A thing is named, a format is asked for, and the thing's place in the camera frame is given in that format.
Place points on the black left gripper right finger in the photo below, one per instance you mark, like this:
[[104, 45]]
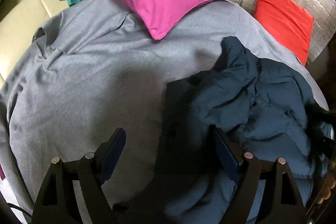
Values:
[[271, 182]]

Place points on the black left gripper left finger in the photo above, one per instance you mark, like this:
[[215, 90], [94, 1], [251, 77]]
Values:
[[56, 201]]

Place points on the navy blue padded jacket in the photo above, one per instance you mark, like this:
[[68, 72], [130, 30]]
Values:
[[263, 106]]

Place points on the right hand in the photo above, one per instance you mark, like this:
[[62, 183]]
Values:
[[327, 186]]

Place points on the grey bed sheet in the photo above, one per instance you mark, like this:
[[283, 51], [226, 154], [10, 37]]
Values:
[[93, 68]]

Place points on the red-orange pillow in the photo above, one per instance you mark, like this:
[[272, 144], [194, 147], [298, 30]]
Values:
[[289, 23]]

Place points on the cream mattress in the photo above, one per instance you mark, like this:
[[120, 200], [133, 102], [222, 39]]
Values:
[[19, 21]]

